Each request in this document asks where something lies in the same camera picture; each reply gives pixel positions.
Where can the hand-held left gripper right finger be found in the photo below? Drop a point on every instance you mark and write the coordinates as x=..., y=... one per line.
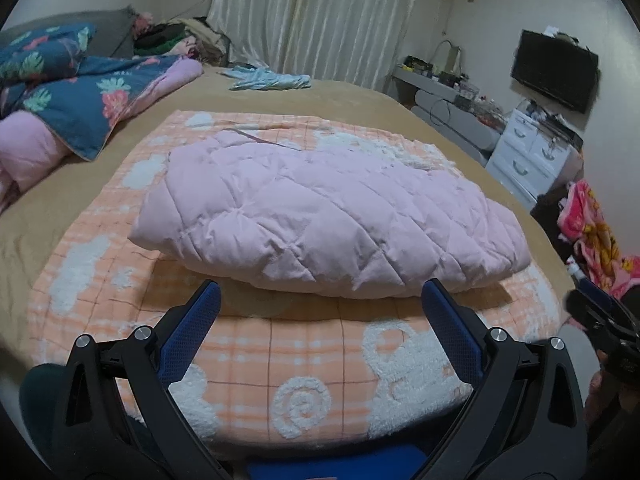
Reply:
x=450, y=340

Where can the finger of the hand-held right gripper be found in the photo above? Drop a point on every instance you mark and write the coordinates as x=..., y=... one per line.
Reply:
x=587, y=312
x=607, y=300

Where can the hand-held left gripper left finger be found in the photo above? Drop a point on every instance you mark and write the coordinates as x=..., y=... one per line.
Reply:
x=192, y=345

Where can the pink quilted jacket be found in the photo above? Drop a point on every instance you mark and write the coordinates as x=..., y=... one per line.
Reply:
x=325, y=210

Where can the pile of clothes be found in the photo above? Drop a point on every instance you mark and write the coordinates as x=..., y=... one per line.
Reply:
x=175, y=40

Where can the pink printed cloth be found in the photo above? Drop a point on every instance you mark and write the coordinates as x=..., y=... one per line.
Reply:
x=595, y=230

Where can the orange checked blanket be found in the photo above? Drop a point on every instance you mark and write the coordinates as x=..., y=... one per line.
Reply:
x=300, y=355

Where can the dark cloth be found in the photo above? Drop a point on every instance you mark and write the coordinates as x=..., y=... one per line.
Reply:
x=547, y=205

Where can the white drawer chest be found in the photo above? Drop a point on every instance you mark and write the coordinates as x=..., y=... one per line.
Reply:
x=520, y=155

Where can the black flat device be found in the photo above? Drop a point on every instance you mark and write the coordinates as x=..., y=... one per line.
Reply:
x=567, y=135

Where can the blue cloth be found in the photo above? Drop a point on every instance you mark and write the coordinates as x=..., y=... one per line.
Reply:
x=325, y=465

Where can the grey vanity table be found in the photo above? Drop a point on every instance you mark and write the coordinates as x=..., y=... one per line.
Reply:
x=465, y=127

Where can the black television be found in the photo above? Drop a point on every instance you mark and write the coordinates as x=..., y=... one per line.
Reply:
x=555, y=70

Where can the clutter of small bottles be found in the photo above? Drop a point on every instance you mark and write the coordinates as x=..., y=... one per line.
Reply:
x=467, y=94

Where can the bed with tan cover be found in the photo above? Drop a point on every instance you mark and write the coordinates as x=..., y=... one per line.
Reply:
x=350, y=105

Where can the blue floral quilt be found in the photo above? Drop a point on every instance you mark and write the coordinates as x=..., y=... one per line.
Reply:
x=100, y=95

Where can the light blue garment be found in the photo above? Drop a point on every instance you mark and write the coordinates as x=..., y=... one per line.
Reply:
x=270, y=80

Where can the blue floral pillow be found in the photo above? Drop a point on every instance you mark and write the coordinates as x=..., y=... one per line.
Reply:
x=45, y=50

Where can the white curtain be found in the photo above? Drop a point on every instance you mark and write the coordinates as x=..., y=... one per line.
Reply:
x=325, y=15

